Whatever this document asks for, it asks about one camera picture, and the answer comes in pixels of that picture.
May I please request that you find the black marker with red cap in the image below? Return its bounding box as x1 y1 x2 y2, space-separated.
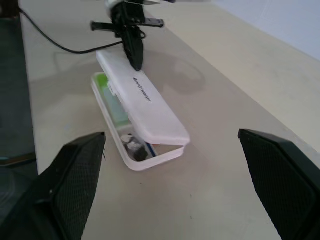
119 133 148 161

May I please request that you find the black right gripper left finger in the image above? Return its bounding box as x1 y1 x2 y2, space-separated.
0 131 107 240

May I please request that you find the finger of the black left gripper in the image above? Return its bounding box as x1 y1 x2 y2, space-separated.
131 26 145 72
121 26 137 71

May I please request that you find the green highlighter pen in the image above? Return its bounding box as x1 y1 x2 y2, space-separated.
92 72 131 127

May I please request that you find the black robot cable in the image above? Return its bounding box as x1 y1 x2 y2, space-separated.
18 7 125 55

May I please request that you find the white plastic pencil case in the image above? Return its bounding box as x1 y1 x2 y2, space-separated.
90 49 191 172

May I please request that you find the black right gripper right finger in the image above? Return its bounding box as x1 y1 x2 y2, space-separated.
237 129 320 240

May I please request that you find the blue pen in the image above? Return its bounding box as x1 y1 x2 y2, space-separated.
146 142 158 158

